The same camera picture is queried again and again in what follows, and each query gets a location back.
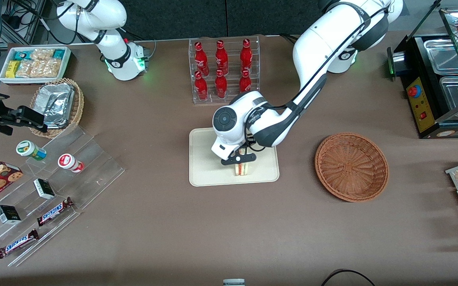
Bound clear acrylic stepped display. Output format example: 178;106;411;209
0;125;125;267

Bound triangular sandwich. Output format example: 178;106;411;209
235;160;252;177

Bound yellow snack box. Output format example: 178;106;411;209
6;60;21;78

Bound black left arm base cables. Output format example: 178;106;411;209
280;34;302;46

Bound black looped cable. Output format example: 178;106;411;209
320;269;376;286

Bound cream plastic tray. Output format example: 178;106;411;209
189;127;280;187

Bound oval light wicker basket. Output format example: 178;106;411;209
29;78;85;139

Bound red cola bottle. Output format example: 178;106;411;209
240;39;252;74
215;70;228;99
194;41;210;77
239;70;252;94
215;40;229;75
194;71;209;101

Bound red lid yogurt cup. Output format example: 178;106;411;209
58;153;84;173

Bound clear cracker bag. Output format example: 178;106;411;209
29;48;55;62
16;60;62;79

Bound round brown wicker basket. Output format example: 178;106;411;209
314;132;390;203

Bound white rectangular snack bin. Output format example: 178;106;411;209
0;46;72;85

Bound black hot food warmer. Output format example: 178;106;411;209
387;0;458;139

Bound clear acrylic bottle rack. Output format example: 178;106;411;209
188;35;260;104

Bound black left arm hose cable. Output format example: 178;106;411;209
245;2;390;152

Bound silver foil pack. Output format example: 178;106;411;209
43;115;71;129
34;83;75;120

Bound grey right arm base cable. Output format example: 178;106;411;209
144;39;157;61

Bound black cable bundle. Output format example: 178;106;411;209
0;0;79;45

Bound aluminium frame post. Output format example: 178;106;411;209
12;0;47;45

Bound Snickers chocolate bar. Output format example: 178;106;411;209
37;197;74;227
0;229;39;259

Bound small black box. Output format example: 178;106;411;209
33;178;56;200
0;205;21;225

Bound green lid yogurt cup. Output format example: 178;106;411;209
16;140;47;161

